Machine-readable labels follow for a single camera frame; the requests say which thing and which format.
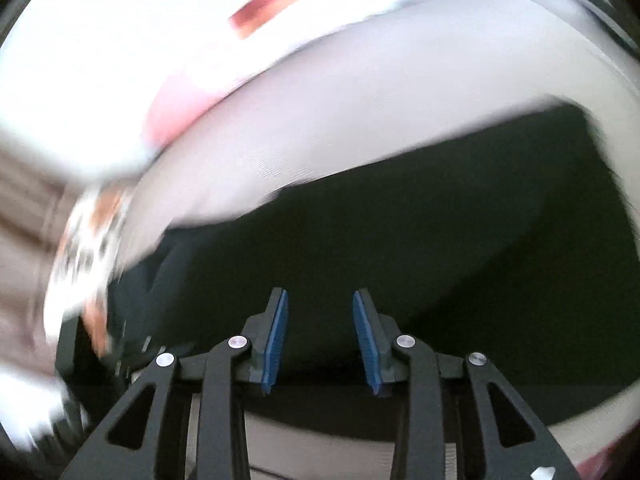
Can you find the black pants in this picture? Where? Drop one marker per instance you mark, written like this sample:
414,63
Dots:
400,235

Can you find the pink striped pillow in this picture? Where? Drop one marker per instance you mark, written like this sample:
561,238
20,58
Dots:
175,115

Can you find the grey woven bed mat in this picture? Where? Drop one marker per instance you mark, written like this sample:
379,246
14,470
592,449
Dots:
375,110

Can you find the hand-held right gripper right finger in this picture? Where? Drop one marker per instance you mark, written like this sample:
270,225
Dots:
369,345

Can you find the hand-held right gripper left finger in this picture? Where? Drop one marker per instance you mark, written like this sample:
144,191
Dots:
274,345

